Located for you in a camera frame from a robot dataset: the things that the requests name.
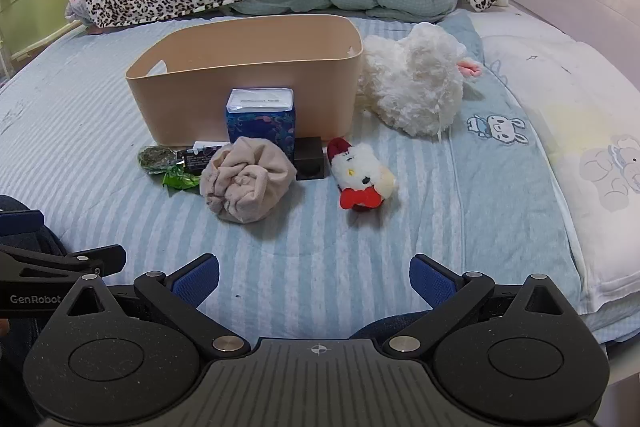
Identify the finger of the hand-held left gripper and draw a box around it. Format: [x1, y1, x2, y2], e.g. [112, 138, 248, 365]
[0, 209, 44, 238]
[0, 244, 126, 282]

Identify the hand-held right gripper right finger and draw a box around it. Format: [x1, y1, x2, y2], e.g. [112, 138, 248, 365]
[381, 253, 573, 361]

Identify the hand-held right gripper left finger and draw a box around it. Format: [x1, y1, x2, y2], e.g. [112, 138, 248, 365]
[59, 253, 252, 361]

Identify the blue striped bed sheet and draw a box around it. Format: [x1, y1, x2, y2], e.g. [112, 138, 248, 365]
[0, 14, 616, 344]

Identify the green snack packet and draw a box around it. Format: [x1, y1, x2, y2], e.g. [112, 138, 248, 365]
[162, 162, 203, 192]

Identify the crumpled beige cloth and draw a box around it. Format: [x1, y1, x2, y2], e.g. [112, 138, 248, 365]
[199, 137, 297, 224]

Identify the dark green round packet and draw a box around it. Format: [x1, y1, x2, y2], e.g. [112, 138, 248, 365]
[137, 145, 177, 178]

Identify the black packet white label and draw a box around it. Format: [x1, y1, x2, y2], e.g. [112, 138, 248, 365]
[175, 140, 226, 173]

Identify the white cat plush red bow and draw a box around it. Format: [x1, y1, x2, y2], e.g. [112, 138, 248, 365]
[326, 136, 397, 212]

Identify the light blue rabbit print blanket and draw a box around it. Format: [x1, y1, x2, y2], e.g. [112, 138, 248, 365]
[440, 14, 608, 344]

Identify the small black box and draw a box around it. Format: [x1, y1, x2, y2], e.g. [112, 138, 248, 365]
[294, 136, 329, 182]

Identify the blue patterned tissue box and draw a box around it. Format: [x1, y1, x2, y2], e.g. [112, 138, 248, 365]
[224, 87, 297, 158]

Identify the beige plastic storage basket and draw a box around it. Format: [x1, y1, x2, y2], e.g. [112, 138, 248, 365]
[125, 14, 365, 148]

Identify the white fluffy plush toy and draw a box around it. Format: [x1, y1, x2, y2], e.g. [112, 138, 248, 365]
[355, 22, 485, 138]

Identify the white elephant print pillow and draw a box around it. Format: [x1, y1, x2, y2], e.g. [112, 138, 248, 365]
[472, 9, 640, 314]

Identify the teal quilted pillow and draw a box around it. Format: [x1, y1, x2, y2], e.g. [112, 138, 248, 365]
[219, 0, 459, 24]

